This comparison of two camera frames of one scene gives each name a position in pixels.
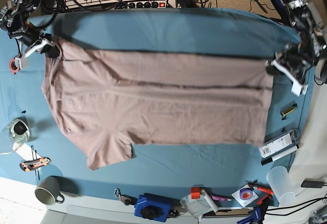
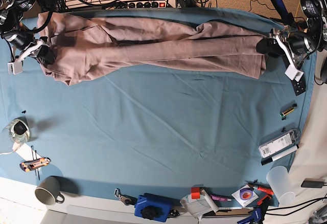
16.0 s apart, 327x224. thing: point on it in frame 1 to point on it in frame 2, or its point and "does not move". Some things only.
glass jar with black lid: x=19 y=131 does not move
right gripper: x=293 y=62 to x=296 y=45
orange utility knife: x=28 y=165 does not move
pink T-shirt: x=108 y=100 to x=85 y=46
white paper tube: x=209 y=200 does not move
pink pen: x=219 y=198 does not move
